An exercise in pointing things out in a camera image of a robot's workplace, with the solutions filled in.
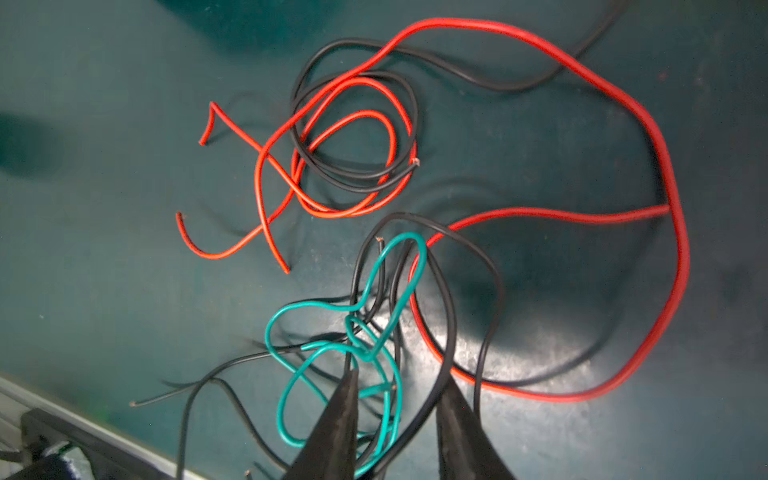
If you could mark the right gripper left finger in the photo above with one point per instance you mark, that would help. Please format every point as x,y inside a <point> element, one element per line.
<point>330,451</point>

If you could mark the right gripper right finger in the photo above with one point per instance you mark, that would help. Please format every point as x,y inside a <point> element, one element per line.
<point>465,451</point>

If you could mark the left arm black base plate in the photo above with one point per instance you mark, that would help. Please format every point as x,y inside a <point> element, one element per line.
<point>50,447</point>

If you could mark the aluminium front rail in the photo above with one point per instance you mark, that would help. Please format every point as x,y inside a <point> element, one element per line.
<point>16,400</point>

